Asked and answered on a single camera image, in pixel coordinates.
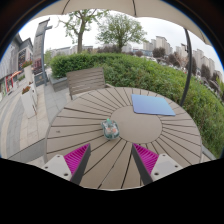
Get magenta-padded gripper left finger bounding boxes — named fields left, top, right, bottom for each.
left=41, top=143, right=92, bottom=186

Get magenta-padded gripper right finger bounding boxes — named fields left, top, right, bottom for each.
left=131, top=143, right=184, bottom=186

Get blue mouse pad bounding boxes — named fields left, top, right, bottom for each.
left=130, top=93, right=177, bottom=117

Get tall white flower planter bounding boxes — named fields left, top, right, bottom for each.
left=20, top=81, right=38, bottom=119
left=21, top=59, right=35, bottom=84

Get brown slatted chair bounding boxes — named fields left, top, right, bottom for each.
left=65, top=67, right=114, bottom=101

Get dark curved parasol pole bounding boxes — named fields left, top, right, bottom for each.
left=179, top=28, right=194, bottom=108

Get grey shopfront building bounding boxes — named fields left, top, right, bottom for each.
left=0, top=33, right=34, bottom=98

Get far apartment buildings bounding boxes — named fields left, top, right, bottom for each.
left=143, top=34, right=218, bottom=78

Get sparse-leaved tree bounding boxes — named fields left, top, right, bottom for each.
left=56, top=9, right=109, bottom=55

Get full-crowned green tree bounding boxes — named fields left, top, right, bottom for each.
left=96, top=13, right=148, bottom=54

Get beige parasol canopy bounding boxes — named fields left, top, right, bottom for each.
left=31, top=0, right=213, bottom=46

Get grey lamp post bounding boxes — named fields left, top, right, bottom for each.
left=39, top=24, right=54, bottom=87

